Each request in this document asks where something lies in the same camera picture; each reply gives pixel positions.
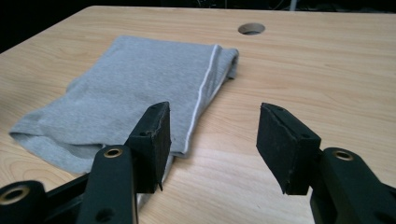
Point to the white metal stand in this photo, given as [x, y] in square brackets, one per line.
[293, 4]

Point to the grey shorts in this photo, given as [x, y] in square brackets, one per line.
[137, 93]

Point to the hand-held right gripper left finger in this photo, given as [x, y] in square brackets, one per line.
[152, 149]

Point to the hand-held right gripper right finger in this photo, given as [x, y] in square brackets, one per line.
[285, 149]

